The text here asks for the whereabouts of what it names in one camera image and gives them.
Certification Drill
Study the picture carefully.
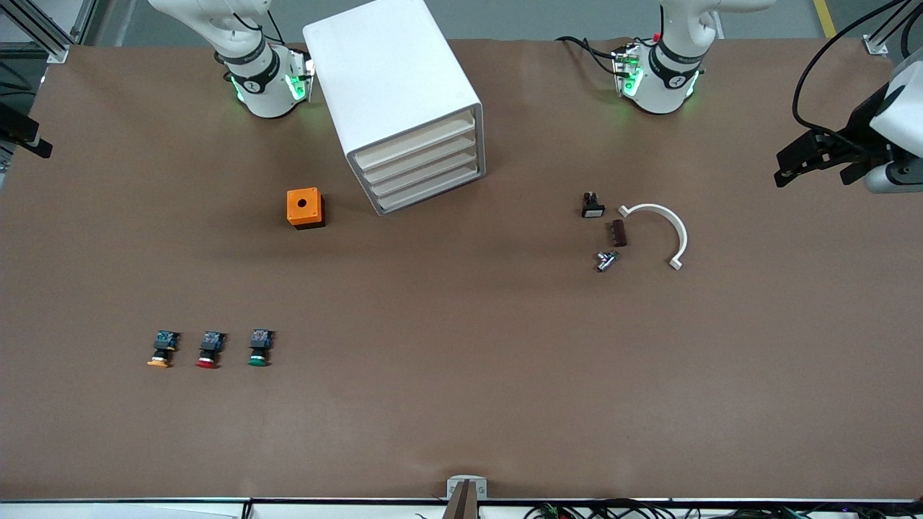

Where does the green push button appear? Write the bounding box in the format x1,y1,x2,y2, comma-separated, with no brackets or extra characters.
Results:
247,329,274,368

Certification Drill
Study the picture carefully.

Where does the yellow push button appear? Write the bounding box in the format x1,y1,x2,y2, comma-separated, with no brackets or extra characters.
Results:
147,330,181,369

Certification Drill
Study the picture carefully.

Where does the red push button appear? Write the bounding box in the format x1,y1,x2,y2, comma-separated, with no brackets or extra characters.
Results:
195,331,227,370

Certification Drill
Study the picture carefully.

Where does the orange button box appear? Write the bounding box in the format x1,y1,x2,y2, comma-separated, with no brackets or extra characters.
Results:
286,187,326,230

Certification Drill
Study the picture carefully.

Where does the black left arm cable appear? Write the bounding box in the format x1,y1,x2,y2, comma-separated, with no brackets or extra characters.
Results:
792,0,923,138

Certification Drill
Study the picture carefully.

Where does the aluminium frame profile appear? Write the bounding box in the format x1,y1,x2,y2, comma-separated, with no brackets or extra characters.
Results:
863,0,923,56
0,0,98,66

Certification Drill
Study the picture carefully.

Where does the white curved plastic bracket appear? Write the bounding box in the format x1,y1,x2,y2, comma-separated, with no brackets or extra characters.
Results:
618,203,689,272

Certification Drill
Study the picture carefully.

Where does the black base cable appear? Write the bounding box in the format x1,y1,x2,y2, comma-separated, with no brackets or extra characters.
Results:
555,36,621,76

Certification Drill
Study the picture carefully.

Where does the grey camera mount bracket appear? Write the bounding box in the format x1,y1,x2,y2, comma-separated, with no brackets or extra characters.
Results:
441,475,488,519

